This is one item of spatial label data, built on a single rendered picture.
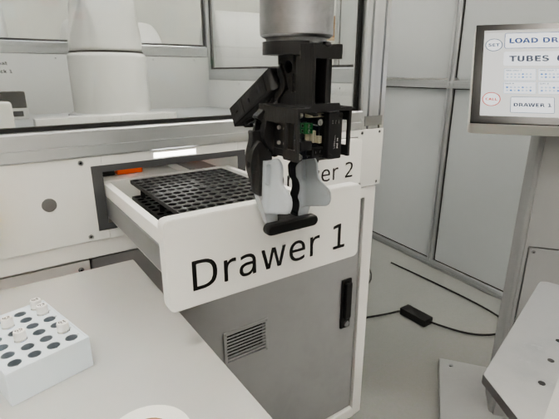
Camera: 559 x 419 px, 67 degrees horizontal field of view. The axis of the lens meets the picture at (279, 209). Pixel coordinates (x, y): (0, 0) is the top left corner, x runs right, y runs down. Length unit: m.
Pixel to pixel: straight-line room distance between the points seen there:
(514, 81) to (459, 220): 1.35
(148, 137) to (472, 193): 1.89
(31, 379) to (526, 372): 0.53
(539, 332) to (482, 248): 1.79
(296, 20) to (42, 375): 0.44
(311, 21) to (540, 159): 0.96
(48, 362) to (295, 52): 0.40
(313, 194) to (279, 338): 0.67
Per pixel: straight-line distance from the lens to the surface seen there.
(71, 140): 0.75
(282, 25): 0.44
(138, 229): 0.62
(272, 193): 0.47
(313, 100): 0.42
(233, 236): 0.50
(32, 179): 0.76
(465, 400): 1.67
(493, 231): 2.37
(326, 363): 1.28
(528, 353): 0.61
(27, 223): 0.78
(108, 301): 0.68
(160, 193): 0.68
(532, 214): 1.34
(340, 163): 1.01
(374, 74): 1.08
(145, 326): 0.60
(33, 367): 0.52
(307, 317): 1.15
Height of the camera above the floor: 1.08
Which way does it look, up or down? 18 degrees down
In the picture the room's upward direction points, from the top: straight up
